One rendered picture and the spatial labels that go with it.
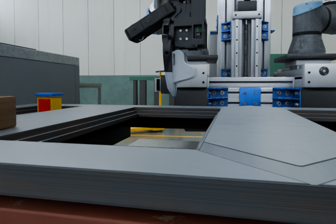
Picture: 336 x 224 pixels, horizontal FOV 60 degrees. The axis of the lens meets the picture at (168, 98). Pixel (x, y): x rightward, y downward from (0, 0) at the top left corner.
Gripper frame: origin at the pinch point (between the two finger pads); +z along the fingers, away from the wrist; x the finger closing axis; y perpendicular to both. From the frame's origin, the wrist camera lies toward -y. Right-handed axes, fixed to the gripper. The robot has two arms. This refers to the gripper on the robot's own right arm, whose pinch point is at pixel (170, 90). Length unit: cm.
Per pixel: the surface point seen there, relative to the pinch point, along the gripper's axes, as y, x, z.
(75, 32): -572, 951, -203
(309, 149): 20.5, -25.3, 5.8
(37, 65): -63, 43, -9
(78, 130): -16.3, -8.0, 7.7
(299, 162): 18.3, -31.3, 5.8
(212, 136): 10.0, -20.0, 5.8
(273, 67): 140, 952, -61
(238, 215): 13.1, -37.0, 8.4
